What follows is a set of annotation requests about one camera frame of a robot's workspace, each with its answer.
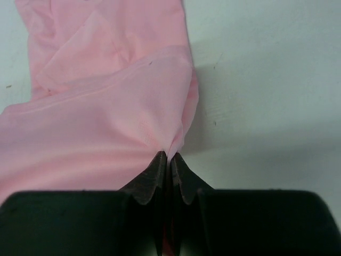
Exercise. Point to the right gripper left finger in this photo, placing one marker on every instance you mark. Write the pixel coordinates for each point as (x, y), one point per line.
(128, 221)

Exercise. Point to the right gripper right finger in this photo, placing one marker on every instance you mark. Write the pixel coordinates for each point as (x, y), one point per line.
(208, 221)

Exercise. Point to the pink t-shirt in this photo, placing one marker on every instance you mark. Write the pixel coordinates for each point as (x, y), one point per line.
(112, 84)

